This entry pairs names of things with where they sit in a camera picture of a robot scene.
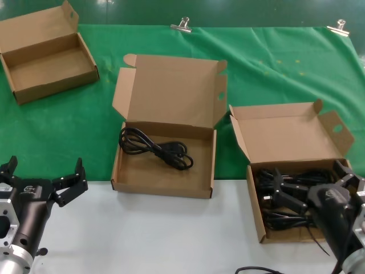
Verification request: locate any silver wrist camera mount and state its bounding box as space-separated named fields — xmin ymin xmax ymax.
xmin=0 ymin=182 xmax=21 ymax=249
xmin=353 ymin=176 xmax=365 ymax=237

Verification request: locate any small open cardboard box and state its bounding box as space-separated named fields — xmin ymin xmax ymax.
xmin=0 ymin=0 xmax=100 ymax=106

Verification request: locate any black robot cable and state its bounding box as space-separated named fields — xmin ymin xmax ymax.
xmin=235 ymin=267 xmax=283 ymax=274

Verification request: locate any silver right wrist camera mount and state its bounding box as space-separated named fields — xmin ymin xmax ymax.
xmin=353 ymin=176 xmax=365 ymax=237

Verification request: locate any green table cloth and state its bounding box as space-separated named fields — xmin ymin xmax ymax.
xmin=0 ymin=23 xmax=365 ymax=182

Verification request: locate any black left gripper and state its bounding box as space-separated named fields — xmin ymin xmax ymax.
xmin=0 ymin=155 xmax=88 ymax=257

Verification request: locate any black power cord bundle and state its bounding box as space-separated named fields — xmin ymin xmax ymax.
xmin=263 ymin=210 xmax=318 ymax=231
xmin=255 ymin=168 xmax=336 ymax=206
xmin=119 ymin=127 xmax=194 ymax=171

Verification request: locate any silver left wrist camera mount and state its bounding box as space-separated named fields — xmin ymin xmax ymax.
xmin=0 ymin=182 xmax=21 ymax=249

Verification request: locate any thin black cable tie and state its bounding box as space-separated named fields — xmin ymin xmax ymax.
xmin=310 ymin=235 xmax=332 ymax=257

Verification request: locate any silver binder clip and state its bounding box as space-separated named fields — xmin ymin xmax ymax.
xmin=170 ymin=17 xmax=192 ymax=34
xmin=326 ymin=19 xmax=350 ymax=37

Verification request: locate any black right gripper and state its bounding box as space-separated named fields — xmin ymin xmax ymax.
xmin=263 ymin=159 xmax=362 ymax=261

